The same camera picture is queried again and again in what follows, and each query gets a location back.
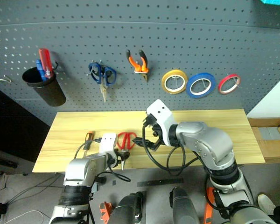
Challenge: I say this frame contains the black power adapter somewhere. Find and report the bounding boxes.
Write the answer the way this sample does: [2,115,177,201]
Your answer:
[0,202,8,218]

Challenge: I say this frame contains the black plastic cup holder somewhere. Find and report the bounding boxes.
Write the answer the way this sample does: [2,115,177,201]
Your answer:
[21,66,67,107]

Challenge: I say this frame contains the blue handled scissors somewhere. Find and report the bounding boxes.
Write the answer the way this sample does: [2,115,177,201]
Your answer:
[87,61,118,104]

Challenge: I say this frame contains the red tape roll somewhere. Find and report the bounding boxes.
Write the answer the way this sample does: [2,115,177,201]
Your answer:
[217,73,241,95]

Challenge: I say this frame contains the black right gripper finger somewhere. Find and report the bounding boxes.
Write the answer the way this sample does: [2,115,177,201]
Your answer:
[132,137,153,147]
[148,138,165,152]

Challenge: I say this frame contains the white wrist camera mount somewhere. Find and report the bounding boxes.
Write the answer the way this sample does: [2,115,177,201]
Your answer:
[98,133,118,160]
[145,98,178,147]

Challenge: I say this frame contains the blue handled screwdriver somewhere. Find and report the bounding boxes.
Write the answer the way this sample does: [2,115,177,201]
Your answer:
[35,59,48,82]

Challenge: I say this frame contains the dark rounded robot part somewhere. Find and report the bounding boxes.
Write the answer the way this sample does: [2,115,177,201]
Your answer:
[169,186,201,224]
[108,191,147,224]

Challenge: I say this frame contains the orange black pliers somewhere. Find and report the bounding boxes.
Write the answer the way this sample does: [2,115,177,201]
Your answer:
[125,49,150,83]

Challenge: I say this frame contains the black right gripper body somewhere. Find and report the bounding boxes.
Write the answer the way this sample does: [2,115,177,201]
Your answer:
[142,113,166,146]

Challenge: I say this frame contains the black floor strip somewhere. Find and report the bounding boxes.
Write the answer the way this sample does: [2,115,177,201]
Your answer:
[137,178,185,188]

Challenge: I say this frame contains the yellow tape roll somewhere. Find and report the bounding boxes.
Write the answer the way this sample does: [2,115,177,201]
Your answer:
[161,69,189,95]

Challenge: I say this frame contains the red handled scissors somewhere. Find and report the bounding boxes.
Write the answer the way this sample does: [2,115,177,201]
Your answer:
[116,131,138,171]

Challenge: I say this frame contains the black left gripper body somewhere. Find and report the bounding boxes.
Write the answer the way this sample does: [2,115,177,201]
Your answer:
[111,149,122,168]

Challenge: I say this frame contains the white floor cable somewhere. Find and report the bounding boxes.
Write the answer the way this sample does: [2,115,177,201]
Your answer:
[4,210,51,224]

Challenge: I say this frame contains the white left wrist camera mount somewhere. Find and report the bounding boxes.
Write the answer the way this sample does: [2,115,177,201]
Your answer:
[98,133,118,160]

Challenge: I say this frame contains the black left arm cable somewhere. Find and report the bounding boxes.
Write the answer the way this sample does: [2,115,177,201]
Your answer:
[73,137,132,183]

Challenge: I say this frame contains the teal object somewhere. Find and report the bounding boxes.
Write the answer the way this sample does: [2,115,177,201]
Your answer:
[258,0,280,6]

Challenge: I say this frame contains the white shoe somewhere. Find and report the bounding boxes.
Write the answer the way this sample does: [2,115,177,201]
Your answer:
[257,193,276,216]

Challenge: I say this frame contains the red handled screwdriver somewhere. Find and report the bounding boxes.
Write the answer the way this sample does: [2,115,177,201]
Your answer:
[38,48,55,79]

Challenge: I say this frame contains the grey metal pegboard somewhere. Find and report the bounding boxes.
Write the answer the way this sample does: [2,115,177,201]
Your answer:
[0,0,280,128]

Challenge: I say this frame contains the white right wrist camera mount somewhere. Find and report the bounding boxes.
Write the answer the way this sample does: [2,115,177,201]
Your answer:
[145,98,178,147]

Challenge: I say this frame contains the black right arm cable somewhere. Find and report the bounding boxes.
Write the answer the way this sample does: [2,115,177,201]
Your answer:
[141,120,204,177]

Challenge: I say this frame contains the orange bracket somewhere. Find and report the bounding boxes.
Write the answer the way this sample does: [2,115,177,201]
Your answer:
[203,186,216,224]
[99,201,114,224]

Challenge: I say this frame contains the blue tape roll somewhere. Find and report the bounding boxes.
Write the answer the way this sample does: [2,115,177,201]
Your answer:
[186,72,216,99]

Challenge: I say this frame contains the dark cabinet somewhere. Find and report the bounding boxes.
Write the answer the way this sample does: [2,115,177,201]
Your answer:
[0,83,51,175]

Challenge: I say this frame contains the orange black screwdriver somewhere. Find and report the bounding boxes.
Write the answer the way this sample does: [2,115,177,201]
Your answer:
[82,131,95,160]

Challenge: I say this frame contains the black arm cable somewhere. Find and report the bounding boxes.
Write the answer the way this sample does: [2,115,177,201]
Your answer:
[141,120,204,177]
[73,137,132,183]

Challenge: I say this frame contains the brown cardboard box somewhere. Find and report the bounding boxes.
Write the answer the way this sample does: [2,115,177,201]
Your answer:
[247,117,280,164]

